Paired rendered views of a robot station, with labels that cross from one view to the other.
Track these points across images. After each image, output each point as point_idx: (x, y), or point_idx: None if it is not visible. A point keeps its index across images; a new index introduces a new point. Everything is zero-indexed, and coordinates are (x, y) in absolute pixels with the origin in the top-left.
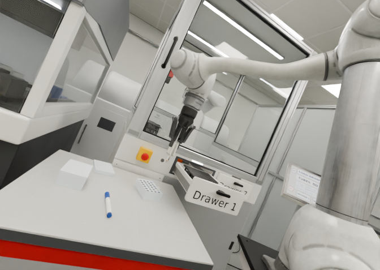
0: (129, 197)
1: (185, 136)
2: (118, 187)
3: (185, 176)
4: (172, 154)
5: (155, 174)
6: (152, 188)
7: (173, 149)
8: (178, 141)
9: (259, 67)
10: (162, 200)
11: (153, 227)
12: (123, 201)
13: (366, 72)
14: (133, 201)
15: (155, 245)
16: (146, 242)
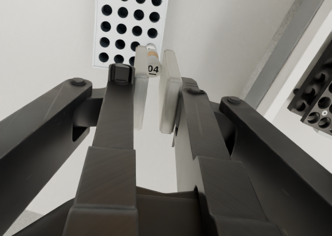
0: (50, 54)
1: (236, 159)
2: None
3: (284, 70)
4: (159, 87)
5: None
6: (134, 36)
7: (161, 81)
8: (176, 121)
9: None
10: (176, 58)
11: (73, 166)
12: (26, 75)
13: None
14: (57, 74)
15: (56, 204)
16: (39, 196)
